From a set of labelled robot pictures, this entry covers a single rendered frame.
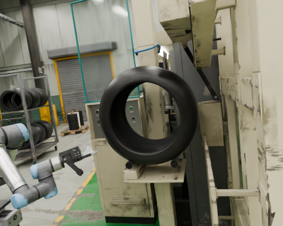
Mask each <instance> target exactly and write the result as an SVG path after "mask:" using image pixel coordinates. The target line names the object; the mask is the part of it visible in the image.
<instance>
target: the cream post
mask: <svg viewBox="0 0 283 226"><path fill-rule="evenodd" d="M131 2H132V9H133V19H134V27H135V34H136V43H137V51H140V50H144V49H148V48H151V47H153V46H155V45H156V44H157V43H156V36H155V24H154V16H153V9H152V0H131ZM138 59H139V66H146V65H147V66H156V67H159V60H158V51H157V47H155V48H153V49H151V50H148V51H144V52H139V53H138ZM142 91H143V98H144V106H145V113H146V123H147V130H148V138H149V139H163V138H166V137H167V130H166V121H165V114H164V103H163V94H162V87H160V86H158V85H156V84H153V83H147V82H146V83H143V84H142ZM154 184H155V185H154V187H155V194H156V200H157V207H158V216H159V226H177V216H176V208H175V200H174V193H173V184H172V183H154Z"/></svg>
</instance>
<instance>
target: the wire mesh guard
mask: <svg viewBox="0 0 283 226"><path fill-rule="evenodd" d="M203 139H204V146H205V147H204V150H205V161H206V170H207V180H208V193H209V203H210V213H211V216H212V218H211V223H212V226H219V223H218V213H217V198H216V188H215V183H214V177H213V172H212V165H211V160H210V155H209V149H208V143H207V137H206V133H203Z"/></svg>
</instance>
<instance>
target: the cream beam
mask: <svg viewBox="0 0 283 226"><path fill-rule="evenodd" d="M156 1H157V9H158V17H159V22H160V24H161V26H162V27H163V28H164V30H165V31H166V33H167V34H168V36H169V38H170V39H171V41H172V42H173V43H178V42H180V40H185V39H188V41H189V40H192V38H191V33H188V34H186V30H191V26H190V13H189V8H188V0H156ZM217 13H218V9H217V11H216V13H215V19H216V16H217Z"/></svg>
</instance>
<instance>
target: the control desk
mask: <svg viewBox="0 0 283 226"><path fill-rule="evenodd" d="M99 106H100V102H95V103H87V104H85V107H86V113H87V119H88V126H89V132H90V138H91V140H92V141H91V143H92V149H93V151H94V152H95V151H97V150H98V152H97V153H96V154H94V155H93V157H94V163H95V168H96V174H97V182H98V188H99V194H100V199H101V205H102V213H103V216H105V220H106V223H123V224H150V225H154V224H155V221H156V217H157V214H158V207H157V200H156V194H155V187H154V185H155V184H154V183H124V181H125V180H124V174H123V171H124V170H125V168H126V166H125V165H126V163H127V162H128V160H127V159H125V158H123V157H122V156H120V155H119V154H118V153H116V152H115V151H114V150H112V149H111V148H110V146H109V145H108V144H107V141H106V139H105V137H104V135H103V133H102V130H101V127H100V122H99ZM125 112H126V117H127V121H128V122H129V124H130V126H131V127H132V129H133V130H134V131H135V132H136V133H138V134H139V135H140V136H142V137H145V138H148V130H147V123H146V113H145V106H144V98H143V96H140V97H138V98H130V99H127V102H126V107H125Z"/></svg>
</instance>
